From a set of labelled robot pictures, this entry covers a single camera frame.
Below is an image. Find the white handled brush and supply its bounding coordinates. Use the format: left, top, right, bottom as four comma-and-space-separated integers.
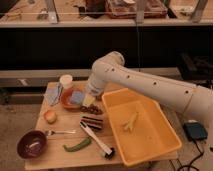
80, 121, 115, 159

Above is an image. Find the peach fruit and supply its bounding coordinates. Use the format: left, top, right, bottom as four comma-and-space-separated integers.
43, 110, 57, 124

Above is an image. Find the blue grey cloth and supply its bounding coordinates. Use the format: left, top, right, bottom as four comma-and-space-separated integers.
44, 83, 62, 106

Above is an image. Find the white cup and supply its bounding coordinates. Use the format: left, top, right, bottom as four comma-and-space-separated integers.
59, 74, 73, 89

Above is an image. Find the wooden table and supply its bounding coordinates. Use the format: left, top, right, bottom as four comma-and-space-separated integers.
24, 77, 180, 171

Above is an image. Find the black foot pedal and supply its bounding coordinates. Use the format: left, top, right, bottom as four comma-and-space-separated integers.
183, 122, 208, 141

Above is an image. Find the yellow food item in tray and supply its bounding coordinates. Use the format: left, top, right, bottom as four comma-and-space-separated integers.
123, 113, 138, 131

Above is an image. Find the dark red bowl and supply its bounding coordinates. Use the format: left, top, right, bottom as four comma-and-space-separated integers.
17, 130, 47, 159

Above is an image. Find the bunch of dark grapes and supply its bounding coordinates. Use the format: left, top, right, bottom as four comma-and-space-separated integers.
80, 104, 102, 115

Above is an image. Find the blue sponge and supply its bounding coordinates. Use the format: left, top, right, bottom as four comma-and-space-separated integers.
69, 91, 84, 105

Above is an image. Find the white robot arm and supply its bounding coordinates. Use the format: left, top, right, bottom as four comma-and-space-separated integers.
86, 51, 213, 147

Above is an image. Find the orange bowl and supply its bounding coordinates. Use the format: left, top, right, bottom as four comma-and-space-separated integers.
60, 88, 83, 110

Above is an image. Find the yellow plastic tray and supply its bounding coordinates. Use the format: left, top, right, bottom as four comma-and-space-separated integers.
102, 88, 182, 166

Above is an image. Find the green chili pepper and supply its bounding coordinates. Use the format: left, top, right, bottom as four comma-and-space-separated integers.
63, 137, 91, 152

